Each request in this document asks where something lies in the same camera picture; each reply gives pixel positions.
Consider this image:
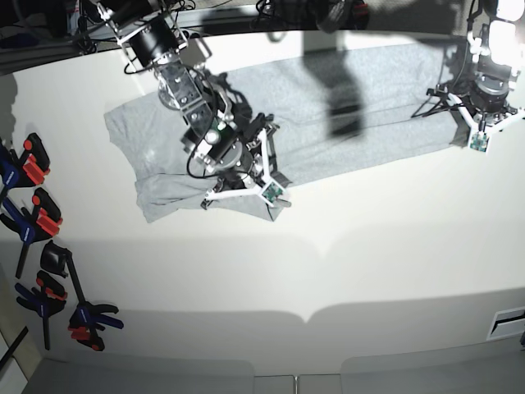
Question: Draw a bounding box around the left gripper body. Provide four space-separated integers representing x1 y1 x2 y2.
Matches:
468 76 509 123

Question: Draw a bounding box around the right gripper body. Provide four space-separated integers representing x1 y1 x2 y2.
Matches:
204 135 294 206

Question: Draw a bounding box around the lower left blue clamp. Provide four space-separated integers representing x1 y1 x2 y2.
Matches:
15 270 68 350

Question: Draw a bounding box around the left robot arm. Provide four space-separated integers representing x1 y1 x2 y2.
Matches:
447 1 524 132

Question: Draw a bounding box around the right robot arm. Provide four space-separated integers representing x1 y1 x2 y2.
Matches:
96 1 290 208

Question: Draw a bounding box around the grey T-shirt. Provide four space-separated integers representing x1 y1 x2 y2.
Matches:
104 42 469 222

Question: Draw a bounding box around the long black bar clamp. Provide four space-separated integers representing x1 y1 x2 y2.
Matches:
40 241 124 352

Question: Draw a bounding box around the blue red clamp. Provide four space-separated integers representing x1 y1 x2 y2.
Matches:
1 132 50 202
1 187 62 279

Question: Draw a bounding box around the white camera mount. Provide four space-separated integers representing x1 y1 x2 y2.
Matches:
423 85 524 153
199 122 293 210

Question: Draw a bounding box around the upper blue red clamp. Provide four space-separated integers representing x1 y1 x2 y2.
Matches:
1 132 50 202

